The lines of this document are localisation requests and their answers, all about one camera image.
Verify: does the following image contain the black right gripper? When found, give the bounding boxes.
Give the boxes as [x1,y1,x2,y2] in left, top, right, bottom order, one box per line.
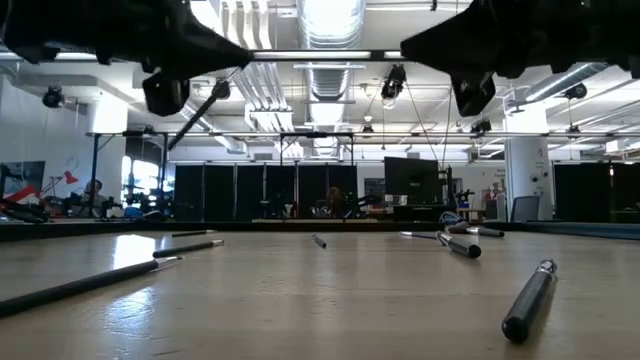
[400,0,539,118]

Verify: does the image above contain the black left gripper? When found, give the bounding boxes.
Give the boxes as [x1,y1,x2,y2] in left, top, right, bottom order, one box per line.
[126,0,251,118]

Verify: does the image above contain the black fan makeup brush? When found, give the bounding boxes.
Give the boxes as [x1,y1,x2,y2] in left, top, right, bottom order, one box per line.
[445,224,507,239]

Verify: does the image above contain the black diagonal rod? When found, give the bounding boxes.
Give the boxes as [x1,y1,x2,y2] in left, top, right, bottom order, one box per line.
[166,79,233,152]

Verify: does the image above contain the long overhead light bar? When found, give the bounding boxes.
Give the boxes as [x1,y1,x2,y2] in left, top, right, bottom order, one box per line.
[0,47,404,63]

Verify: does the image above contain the black monitor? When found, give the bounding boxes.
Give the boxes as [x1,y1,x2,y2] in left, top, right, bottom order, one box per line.
[383,155,445,207]

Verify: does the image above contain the black partition panels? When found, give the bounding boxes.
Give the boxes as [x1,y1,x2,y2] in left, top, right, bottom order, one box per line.
[173,163,360,223]
[553,161,640,225]

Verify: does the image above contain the white building column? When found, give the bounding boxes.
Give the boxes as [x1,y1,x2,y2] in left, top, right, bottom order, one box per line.
[503,102,555,223]

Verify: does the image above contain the person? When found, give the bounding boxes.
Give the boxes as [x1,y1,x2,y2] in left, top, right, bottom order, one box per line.
[323,185,348,220]
[79,178,109,218]

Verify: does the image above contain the grey office chair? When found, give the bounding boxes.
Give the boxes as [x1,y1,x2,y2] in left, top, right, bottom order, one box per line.
[509,194,543,224]

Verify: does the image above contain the red desk lamp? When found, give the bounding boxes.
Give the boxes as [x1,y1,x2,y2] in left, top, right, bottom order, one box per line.
[48,169,81,198]

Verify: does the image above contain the black pen near right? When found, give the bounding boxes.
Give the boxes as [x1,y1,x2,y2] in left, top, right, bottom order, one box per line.
[501,258,559,345]

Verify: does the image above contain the black hanging camera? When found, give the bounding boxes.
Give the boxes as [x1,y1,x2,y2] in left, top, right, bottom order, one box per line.
[379,63,408,102]

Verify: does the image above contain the black background rig frame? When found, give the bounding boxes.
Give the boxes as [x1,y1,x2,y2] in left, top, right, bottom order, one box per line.
[84,130,640,222]

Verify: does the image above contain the silver ventilation duct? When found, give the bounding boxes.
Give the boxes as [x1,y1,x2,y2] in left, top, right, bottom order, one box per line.
[296,0,367,102]

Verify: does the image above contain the black metal table frame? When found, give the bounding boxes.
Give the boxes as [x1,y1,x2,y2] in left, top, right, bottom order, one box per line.
[0,219,640,243]

